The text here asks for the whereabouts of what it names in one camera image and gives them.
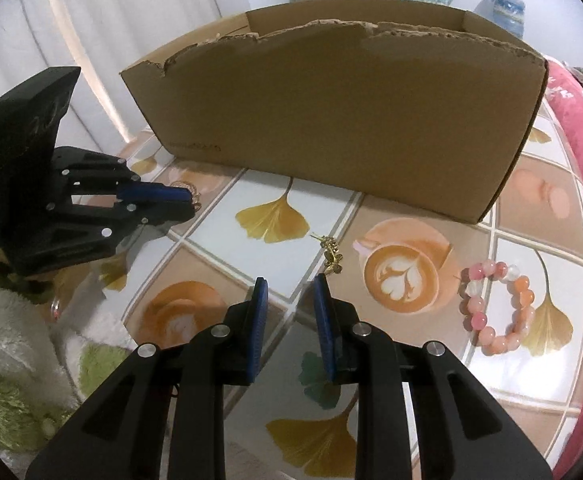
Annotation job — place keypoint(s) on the ginkgo print tablecloth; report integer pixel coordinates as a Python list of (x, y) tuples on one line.
[(321, 200)]

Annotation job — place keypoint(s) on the white green fleece clothing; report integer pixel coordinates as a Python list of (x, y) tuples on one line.
[(16, 340)]

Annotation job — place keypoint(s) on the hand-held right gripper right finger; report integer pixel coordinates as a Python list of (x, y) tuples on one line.
[(324, 330)]

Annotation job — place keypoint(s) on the white curtain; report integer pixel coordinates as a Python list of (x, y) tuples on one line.
[(71, 25)]

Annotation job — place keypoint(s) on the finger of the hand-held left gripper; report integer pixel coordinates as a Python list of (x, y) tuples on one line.
[(156, 192), (166, 212)]

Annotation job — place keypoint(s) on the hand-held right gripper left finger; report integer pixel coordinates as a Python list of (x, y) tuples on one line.
[(257, 330)]

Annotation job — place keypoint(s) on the brown cardboard box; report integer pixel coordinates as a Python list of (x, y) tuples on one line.
[(346, 120)]

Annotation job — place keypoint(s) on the gold dangle earring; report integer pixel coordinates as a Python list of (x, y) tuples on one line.
[(330, 255)]

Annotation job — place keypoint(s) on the blue water jug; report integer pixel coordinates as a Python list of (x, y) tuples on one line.
[(504, 10)]

